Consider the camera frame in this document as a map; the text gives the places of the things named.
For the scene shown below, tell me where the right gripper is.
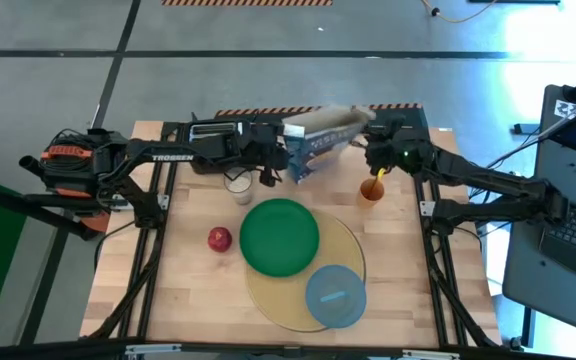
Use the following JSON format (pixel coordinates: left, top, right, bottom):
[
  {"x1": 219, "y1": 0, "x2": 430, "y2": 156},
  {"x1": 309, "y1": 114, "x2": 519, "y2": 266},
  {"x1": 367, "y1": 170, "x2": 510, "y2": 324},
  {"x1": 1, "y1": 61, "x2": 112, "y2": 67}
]
[{"x1": 350, "y1": 116, "x2": 438, "y2": 177}]

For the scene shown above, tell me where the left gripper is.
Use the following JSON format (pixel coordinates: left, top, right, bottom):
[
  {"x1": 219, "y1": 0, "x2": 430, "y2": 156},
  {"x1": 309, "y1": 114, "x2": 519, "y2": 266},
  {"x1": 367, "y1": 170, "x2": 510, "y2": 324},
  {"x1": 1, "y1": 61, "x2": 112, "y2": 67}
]
[{"x1": 239, "y1": 121, "x2": 290, "y2": 188}]

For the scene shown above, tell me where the blue frosted flakes cereal box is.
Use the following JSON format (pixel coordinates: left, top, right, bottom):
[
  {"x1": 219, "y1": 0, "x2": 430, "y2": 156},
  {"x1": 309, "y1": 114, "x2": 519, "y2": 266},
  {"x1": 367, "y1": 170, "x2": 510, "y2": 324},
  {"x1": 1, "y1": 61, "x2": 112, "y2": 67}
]
[{"x1": 281, "y1": 105, "x2": 377, "y2": 185}]

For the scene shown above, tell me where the green plate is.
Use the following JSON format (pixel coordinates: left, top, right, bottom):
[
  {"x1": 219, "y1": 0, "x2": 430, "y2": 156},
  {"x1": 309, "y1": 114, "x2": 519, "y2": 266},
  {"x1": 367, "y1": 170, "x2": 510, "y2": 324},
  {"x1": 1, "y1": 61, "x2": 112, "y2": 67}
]
[{"x1": 239, "y1": 198, "x2": 321, "y2": 279}]

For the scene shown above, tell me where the red apple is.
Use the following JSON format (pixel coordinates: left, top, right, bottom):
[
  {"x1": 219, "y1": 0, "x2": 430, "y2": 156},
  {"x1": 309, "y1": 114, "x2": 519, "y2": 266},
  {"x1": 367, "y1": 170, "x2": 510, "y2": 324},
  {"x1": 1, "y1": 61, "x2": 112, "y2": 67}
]
[{"x1": 207, "y1": 226, "x2": 234, "y2": 254}]

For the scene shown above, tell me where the blue bowl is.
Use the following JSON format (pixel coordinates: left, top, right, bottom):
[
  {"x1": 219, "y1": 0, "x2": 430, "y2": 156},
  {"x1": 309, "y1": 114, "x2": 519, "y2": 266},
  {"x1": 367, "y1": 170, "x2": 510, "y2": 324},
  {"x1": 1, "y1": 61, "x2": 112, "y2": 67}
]
[{"x1": 304, "y1": 264, "x2": 368, "y2": 330}]

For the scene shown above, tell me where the orange black hazard tape strip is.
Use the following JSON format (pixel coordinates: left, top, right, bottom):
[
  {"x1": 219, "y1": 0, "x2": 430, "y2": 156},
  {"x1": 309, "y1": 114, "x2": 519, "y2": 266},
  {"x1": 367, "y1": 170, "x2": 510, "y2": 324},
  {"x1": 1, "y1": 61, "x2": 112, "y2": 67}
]
[{"x1": 215, "y1": 102, "x2": 424, "y2": 118}]

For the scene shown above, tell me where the clear glass of milk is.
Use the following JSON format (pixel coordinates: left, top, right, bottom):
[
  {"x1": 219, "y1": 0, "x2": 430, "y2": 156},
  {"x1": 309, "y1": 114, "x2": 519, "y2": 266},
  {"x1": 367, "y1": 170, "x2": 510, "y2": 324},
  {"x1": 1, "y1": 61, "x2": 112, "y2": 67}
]
[{"x1": 223, "y1": 167, "x2": 254, "y2": 206}]

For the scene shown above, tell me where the orange plastic cup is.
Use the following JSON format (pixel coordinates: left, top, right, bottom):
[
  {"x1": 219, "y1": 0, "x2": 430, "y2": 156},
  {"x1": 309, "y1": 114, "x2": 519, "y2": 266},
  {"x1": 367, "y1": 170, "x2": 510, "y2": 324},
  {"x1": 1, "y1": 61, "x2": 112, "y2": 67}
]
[{"x1": 356, "y1": 177, "x2": 386, "y2": 209}]

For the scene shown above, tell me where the round yellow woven placemat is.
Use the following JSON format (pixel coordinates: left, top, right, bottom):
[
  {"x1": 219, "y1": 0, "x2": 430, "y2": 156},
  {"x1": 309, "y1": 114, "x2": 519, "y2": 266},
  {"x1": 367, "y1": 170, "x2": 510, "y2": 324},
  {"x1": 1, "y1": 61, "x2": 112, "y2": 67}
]
[{"x1": 244, "y1": 207, "x2": 367, "y2": 334}]

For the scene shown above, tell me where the grey cart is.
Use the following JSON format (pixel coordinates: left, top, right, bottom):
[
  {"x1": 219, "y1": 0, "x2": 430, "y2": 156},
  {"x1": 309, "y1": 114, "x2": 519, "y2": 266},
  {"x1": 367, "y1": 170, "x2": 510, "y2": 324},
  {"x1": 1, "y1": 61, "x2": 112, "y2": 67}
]
[{"x1": 501, "y1": 83, "x2": 576, "y2": 342}]

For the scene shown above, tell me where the yellow cable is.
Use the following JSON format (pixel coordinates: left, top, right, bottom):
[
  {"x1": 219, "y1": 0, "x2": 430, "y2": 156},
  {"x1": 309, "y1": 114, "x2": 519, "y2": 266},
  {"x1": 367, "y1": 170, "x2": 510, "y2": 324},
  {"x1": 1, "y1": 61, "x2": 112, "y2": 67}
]
[{"x1": 420, "y1": 0, "x2": 500, "y2": 25}]

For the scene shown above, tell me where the black aluminium frame rail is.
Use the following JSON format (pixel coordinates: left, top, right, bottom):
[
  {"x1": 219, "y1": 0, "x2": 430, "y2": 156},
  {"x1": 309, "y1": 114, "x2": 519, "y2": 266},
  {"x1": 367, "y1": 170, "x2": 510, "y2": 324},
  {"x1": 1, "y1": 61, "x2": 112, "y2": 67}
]
[
  {"x1": 86, "y1": 122, "x2": 180, "y2": 341},
  {"x1": 412, "y1": 119, "x2": 500, "y2": 349}
]

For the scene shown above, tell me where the black frame crossbar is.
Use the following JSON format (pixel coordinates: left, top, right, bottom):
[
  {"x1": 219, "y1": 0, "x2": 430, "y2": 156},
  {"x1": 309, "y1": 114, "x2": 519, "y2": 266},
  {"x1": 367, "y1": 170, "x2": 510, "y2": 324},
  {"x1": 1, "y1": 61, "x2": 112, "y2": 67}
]
[{"x1": 0, "y1": 338, "x2": 576, "y2": 360}]

